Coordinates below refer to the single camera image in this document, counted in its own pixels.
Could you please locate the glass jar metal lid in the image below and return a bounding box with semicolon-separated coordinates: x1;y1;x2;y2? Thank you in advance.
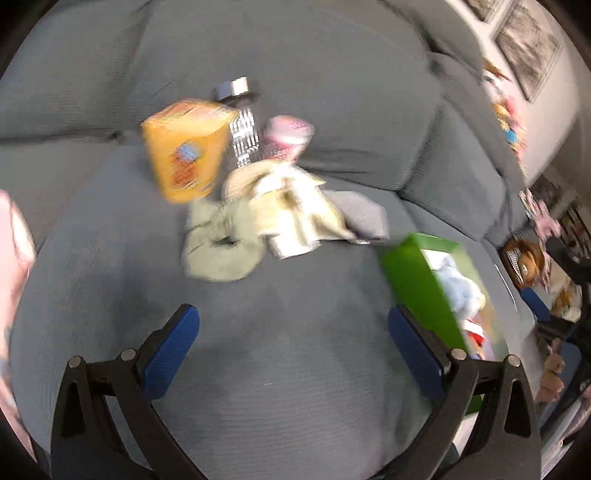
214;76;260;168

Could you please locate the green storage box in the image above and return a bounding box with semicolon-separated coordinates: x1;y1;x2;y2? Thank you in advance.
380;233;508;403

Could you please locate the grey fabric sofa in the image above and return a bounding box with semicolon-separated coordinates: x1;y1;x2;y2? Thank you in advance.
1;1;543;479

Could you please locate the grey fluffy towel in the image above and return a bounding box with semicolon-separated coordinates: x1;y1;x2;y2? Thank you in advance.
325;190;390;244

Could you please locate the brown plush toy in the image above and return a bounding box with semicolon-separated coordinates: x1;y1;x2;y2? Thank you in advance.
500;239;545;290

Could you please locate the red white knitted cloth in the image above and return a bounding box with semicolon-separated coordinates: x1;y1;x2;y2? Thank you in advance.
460;320;487;360

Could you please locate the pink white can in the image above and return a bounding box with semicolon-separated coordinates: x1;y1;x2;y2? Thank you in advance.
263;115;315;164

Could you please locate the pink clothes pile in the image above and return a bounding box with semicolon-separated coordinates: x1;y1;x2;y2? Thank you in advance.
519;189;561;242

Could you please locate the yellow carton box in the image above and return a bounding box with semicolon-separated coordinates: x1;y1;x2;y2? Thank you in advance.
141;99;238;204

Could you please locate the framed landscape painting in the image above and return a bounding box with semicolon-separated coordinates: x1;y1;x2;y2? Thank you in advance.
494;1;562;103
464;0;502;23

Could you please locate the light blue plush toy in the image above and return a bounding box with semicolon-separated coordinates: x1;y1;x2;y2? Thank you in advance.
423;250;486;322

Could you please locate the cream yellow towel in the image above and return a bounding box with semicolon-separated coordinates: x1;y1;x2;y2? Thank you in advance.
222;159;358;259

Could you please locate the pile of plush toys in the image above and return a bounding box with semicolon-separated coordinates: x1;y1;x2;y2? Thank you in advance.
482;57;527;169

